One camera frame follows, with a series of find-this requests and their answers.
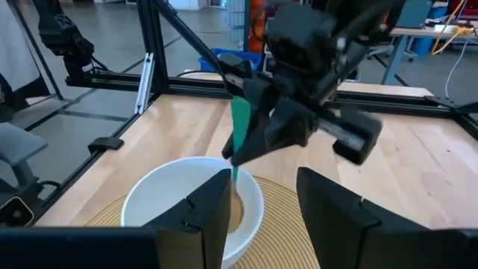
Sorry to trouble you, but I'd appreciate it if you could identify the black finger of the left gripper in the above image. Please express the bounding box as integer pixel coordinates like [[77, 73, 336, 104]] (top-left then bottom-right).
[[230, 97, 318, 168], [222, 76, 279, 160]]

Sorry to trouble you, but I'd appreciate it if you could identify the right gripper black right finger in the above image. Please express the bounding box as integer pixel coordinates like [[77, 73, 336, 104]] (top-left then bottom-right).
[[297, 167, 478, 269]]

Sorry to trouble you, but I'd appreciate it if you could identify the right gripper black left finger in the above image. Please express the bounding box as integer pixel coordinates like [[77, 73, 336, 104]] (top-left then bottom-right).
[[0, 168, 232, 269]]

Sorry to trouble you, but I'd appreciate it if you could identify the teal handled spoon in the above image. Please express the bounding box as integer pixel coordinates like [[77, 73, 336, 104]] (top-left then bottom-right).
[[227, 96, 252, 235]]

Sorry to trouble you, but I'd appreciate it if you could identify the white bowl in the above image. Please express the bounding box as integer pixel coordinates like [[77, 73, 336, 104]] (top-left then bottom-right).
[[120, 155, 265, 269]]

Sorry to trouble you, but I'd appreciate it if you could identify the blue floor bin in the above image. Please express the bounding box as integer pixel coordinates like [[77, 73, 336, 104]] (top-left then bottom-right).
[[197, 47, 264, 74]]

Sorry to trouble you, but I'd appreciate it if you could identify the round woven straw placemat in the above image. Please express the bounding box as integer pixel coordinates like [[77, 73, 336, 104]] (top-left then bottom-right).
[[84, 175, 320, 269]]

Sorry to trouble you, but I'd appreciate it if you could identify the black device with white edge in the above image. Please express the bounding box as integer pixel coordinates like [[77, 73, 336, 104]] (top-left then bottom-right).
[[0, 196, 35, 228]]

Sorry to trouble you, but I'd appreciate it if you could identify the wooden top office desk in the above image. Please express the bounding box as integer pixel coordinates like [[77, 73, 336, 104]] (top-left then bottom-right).
[[380, 20, 478, 87]]

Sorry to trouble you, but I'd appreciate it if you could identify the grey laptop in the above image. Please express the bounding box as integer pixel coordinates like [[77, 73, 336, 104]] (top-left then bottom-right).
[[395, 0, 434, 30]]

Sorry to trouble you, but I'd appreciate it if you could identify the blue bucket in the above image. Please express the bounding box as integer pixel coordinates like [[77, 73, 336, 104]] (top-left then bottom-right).
[[410, 37, 434, 56]]

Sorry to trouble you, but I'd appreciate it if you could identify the grey padded chair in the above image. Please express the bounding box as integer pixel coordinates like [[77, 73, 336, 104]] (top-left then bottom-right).
[[0, 122, 49, 195]]

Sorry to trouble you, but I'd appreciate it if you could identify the black flat frame clamp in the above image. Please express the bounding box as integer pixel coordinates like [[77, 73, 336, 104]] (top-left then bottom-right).
[[87, 136, 125, 155]]

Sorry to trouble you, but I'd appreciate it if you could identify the silver corner bracket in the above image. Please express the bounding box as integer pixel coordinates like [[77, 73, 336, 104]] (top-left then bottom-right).
[[133, 52, 155, 116]]

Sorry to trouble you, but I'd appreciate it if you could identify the yellow hanging cable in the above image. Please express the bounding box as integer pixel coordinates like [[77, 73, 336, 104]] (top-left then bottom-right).
[[431, 0, 477, 56]]

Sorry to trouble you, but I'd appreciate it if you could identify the black aluminium rig frame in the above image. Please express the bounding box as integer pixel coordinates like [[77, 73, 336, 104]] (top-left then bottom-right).
[[14, 0, 478, 229]]

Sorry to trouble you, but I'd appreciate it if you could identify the white hanging cable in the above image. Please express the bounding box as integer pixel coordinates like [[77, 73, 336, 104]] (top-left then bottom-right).
[[444, 37, 471, 99]]

